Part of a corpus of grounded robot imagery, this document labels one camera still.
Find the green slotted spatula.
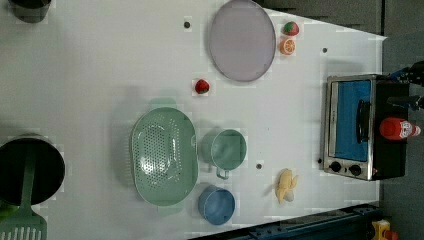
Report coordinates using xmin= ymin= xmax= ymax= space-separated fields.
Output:
xmin=1 ymin=147 xmax=47 ymax=240

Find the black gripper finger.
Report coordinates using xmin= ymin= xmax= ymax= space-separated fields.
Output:
xmin=390 ymin=61 xmax=424 ymax=85
xmin=387 ymin=95 xmax=424 ymax=111

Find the green perforated colander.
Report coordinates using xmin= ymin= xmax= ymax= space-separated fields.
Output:
xmin=129 ymin=98 xmax=199 ymax=216

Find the red plush ketchup bottle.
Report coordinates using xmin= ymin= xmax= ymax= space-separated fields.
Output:
xmin=379 ymin=117 xmax=421 ymax=141

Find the silver black toaster oven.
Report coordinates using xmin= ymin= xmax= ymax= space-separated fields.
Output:
xmin=322 ymin=74 xmax=409 ymax=181

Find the yellow plush banana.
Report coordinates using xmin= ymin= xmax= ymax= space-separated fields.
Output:
xmin=275 ymin=169 xmax=298 ymax=204

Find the dark container top left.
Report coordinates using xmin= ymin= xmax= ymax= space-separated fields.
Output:
xmin=8 ymin=0 xmax=52 ymax=23

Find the blue metal frame rail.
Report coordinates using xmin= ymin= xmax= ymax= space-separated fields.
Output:
xmin=191 ymin=204 xmax=383 ymax=240

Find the green cup with handle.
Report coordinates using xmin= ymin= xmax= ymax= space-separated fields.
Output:
xmin=199 ymin=128 xmax=247 ymax=180

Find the blue cup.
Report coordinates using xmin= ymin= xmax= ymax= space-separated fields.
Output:
xmin=198 ymin=185 xmax=235 ymax=225

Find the lilac round plate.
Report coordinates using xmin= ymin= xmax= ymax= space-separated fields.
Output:
xmin=208 ymin=0 xmax=276 ymax=82

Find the red toy strawberry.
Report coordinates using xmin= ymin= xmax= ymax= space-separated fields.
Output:
xmin=195 ymin=79 xmax=210 ymax=94

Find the red green toy fruit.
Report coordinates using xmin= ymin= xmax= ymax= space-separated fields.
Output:
xmin=283 ymin=21 xmax=299 ymax=36

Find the yellow orange toy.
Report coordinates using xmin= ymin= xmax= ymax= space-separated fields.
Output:
xmin=372 ymin=220 xmax=399 ymax=240

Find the orange slice toy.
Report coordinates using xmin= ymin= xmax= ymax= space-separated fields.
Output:
xmin=279 ymin=38 xmax=296 ymax=55

